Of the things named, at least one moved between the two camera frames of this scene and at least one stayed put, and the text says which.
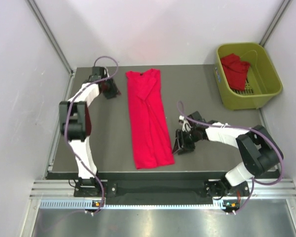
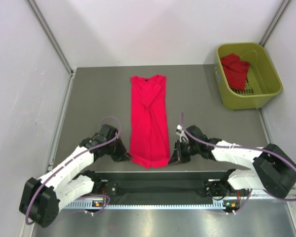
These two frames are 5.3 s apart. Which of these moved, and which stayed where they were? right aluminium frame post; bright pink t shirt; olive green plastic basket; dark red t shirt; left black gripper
Moved: left black gripper; bright pink t shirt
Stayed: right aluminium frame post; dark red t shirt; olive green plastic basket
